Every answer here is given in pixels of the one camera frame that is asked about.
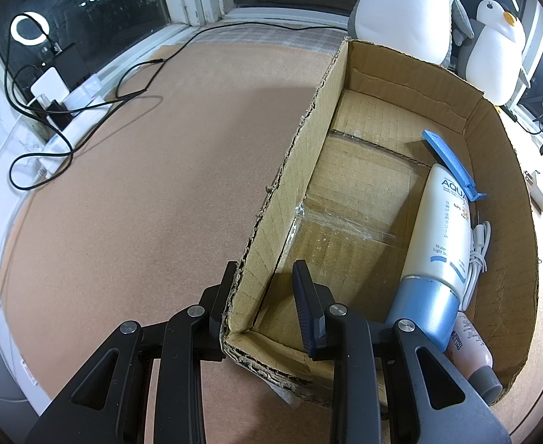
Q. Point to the small penguin plush toy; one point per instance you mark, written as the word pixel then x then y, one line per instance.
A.
pixel 492 59

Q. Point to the cardboard box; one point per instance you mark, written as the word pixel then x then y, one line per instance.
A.
pixel 345 200

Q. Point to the white power strip with chargers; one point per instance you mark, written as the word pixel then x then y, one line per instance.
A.
pixel 71 95

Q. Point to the large penguin plush toy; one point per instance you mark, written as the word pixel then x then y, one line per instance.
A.
pixel 424 29

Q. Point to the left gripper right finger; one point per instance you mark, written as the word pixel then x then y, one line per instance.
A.
pixel 388 377

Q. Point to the white aqua lotion tube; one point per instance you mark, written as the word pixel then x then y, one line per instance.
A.
pixel 434 275

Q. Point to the plaid checkered cloth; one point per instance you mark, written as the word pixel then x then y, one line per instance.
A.
pixel 316 39

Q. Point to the blue plastic clip case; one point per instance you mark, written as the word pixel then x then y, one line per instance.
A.
pixel 454 165

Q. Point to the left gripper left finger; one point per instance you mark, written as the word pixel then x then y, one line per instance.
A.
pixel 106 401

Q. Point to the pink spray bottle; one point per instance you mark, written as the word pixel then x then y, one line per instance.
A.
pixel 472 358

